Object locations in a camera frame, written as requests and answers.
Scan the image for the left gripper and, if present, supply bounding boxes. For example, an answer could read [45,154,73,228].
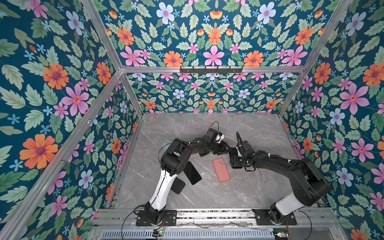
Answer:
[209,140,233,155]

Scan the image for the pink phone case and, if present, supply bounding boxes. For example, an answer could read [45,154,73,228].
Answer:
[212,158,231,183]

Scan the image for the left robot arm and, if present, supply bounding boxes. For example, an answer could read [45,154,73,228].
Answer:
[144,128,229,225]

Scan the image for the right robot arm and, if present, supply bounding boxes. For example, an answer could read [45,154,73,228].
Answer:
[230,132,330,225]

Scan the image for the black phone lower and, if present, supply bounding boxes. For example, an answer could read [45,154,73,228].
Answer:
[184,162,202,185]

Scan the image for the light blue phone case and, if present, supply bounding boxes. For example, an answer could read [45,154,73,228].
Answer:
[160,140,172,152]

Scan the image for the black phone case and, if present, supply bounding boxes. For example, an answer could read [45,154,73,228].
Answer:
[171,178,186,195]

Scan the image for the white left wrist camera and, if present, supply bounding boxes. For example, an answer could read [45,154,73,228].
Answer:
[215,134,225,144]

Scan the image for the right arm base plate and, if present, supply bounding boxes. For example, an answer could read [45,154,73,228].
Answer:
[252,209,297,226]

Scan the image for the metal hook rail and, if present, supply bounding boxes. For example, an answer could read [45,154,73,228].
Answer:
[180,66,243,75]

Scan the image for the aluminium front rail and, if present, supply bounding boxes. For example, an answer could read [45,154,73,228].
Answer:
[92,207,343,229]

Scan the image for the white ventilated cable duct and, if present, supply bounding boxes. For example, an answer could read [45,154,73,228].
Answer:
[100,229,275,240]

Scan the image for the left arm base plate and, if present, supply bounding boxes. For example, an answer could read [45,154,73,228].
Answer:
[136,210,178,227]

